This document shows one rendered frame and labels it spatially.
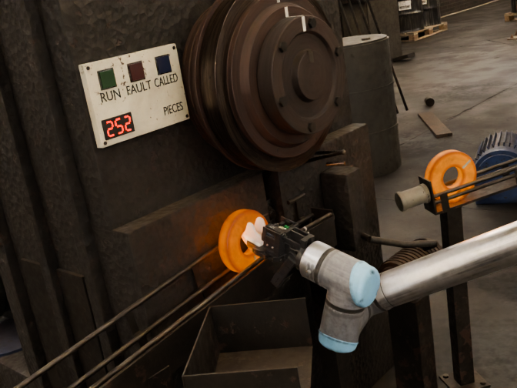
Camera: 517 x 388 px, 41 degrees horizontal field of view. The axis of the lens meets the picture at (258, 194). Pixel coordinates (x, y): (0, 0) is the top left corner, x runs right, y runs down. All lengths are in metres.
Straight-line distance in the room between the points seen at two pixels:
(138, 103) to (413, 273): 0.73
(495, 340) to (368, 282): 1.22
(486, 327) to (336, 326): 1.26
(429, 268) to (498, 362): 1.00
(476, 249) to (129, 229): 0.76
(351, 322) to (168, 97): 0.66
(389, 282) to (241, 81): 0.57
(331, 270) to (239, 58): 0.52
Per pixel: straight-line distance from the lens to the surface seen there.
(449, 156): 2.10
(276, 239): 1.58
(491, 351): 2.60
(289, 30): 1.62
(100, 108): 1.52
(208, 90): 1.58
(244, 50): 1.59
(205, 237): 1.69
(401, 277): 1.61
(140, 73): 1.58
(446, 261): 1.57
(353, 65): 4.42
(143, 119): 1.59
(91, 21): 1.54
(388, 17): 9.82
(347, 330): 1.55
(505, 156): 3.73
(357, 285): 1.48
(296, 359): 1.45
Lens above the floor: 1.35
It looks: 17 degrees down
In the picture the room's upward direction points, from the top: 9 degrees counter-clockwise
